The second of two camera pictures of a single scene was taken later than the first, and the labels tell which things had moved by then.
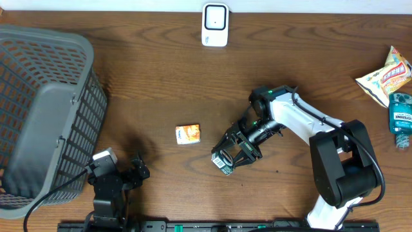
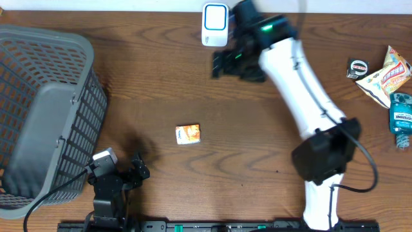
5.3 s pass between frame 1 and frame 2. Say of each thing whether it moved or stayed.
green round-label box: moved
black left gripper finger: stayed
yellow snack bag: stayed
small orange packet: stayed
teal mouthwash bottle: stayed
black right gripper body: moved
